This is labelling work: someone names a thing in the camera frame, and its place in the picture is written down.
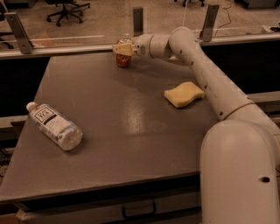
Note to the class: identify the yellow sponge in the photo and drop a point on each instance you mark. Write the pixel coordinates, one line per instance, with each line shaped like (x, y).
(184, 94)

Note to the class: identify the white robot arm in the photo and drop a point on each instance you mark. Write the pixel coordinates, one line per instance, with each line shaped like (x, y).
(240, 153)

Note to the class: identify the clear plastic water bottle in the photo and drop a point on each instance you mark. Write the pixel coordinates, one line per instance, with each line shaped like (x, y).
(66, 134)

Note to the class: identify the metal rail behind table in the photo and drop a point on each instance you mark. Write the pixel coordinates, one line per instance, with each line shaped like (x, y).
(84, 49)

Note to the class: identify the right metal bracket post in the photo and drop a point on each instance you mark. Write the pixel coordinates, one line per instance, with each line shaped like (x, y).
(208, 26)

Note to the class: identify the grey drawer with black handle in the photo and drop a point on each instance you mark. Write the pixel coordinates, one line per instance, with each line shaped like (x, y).
(176, 209)

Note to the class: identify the middle metal bracket post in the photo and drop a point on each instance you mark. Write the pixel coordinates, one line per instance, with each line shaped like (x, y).
(138, 21)

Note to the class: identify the black office chair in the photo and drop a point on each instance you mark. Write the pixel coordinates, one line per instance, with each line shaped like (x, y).
(69, 8)

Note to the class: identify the metal bracket post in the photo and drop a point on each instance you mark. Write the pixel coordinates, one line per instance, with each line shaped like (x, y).
(138, 21)
(23, 42)
(208, 26)

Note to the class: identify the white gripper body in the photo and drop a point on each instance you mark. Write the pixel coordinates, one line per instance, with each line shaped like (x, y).
(142, 45)

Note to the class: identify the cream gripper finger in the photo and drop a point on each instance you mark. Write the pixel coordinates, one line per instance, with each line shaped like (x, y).
(125, 49)

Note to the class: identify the red coke can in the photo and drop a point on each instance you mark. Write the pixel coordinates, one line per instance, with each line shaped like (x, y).
(121, 60)

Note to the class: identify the left metal bracket post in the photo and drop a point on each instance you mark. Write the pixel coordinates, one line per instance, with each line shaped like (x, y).
(23, 42)

